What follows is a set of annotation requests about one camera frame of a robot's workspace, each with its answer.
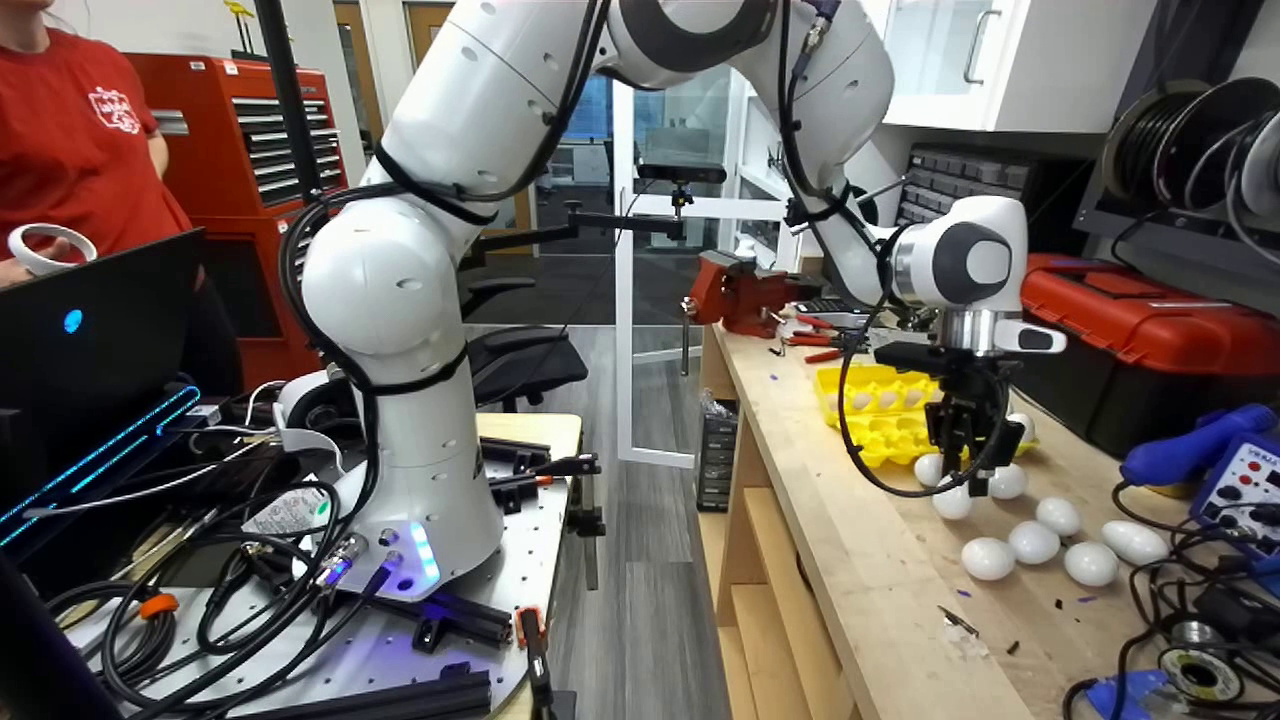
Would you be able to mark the large black drawer cabinet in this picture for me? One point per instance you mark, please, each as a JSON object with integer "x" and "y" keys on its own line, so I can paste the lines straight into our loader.
{"x": 962, "y": 180}

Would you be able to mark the red and black toolbox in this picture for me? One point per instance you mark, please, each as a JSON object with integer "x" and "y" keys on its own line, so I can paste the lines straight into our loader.
{"x": 1144, "y": 326}

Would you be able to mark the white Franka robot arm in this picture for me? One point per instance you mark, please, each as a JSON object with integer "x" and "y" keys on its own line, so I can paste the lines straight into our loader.
{"x": 400, "y": 306}

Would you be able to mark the black clamp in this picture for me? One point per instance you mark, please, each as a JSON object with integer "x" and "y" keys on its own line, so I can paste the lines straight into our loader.
{"x": 543, "y": 475}

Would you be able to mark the blue soldering station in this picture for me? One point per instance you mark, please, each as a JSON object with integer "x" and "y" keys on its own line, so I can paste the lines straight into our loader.
{"x": 1243, "y": 495}

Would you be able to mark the black laptop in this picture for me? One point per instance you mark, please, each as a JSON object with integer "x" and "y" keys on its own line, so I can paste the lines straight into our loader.
{"x": 105, "y": 346}

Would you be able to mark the red bench vise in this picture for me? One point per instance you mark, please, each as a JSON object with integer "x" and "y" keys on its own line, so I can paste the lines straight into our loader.
{"x": 743, "y": 291}

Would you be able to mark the black office chair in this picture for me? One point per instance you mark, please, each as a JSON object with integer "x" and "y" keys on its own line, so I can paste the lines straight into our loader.
{"x": 527, "y": 354}

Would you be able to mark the black aluminium bar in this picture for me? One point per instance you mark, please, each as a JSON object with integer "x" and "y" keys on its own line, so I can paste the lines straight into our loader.
{"x": 385, "y": 698}

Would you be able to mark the yellow plastic egg tray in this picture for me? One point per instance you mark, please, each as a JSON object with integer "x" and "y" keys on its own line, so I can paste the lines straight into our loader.
{"x": 865, "y": 407}

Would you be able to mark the white plastic egg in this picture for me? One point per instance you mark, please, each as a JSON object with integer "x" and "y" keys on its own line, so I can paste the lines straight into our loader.
{"x": 1058, "y": 516}
{"x": 1033, "y": 543}
{"x": 954, "y": 505}
{"x": 991, "y": 563}
{"x": 1091, "y": 565}
{"x": 1010, "y": 482}
{"x": 1134, "y": 543}
{"x": 928, "y": 469}

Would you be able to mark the white wall cabinet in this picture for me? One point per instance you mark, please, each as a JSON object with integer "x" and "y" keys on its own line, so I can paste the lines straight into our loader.
{"x": 1027, "y": 60}

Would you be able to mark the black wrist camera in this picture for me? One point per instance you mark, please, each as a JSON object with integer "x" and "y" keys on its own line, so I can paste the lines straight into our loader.
{"x": 909, "y": 359}

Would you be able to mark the red tool chest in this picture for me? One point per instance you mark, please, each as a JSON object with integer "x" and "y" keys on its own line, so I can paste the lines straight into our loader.
{"x": 267, "y": 145}

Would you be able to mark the black vertical stand post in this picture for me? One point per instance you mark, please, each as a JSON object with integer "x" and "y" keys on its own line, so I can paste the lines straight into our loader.
{"x": 287, "y": 94}

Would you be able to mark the person in red shirt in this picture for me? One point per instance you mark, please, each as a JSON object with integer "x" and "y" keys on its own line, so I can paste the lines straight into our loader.
{"x": 80, "y": 145}

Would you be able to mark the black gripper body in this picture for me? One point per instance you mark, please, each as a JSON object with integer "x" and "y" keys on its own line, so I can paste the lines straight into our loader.
{"x": 962, "y": 385}

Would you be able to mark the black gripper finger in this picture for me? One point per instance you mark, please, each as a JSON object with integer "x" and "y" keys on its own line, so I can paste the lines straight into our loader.
{"x": 991, "y": 455}
{"x": 941, "y": 439}

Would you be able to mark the metal robot mounting table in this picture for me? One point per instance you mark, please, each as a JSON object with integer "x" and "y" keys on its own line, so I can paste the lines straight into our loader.
{"x": 400, "y": 641}

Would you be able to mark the black horizontal stand rod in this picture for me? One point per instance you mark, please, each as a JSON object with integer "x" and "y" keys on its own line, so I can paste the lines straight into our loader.
{"x": 586, "y": 224}

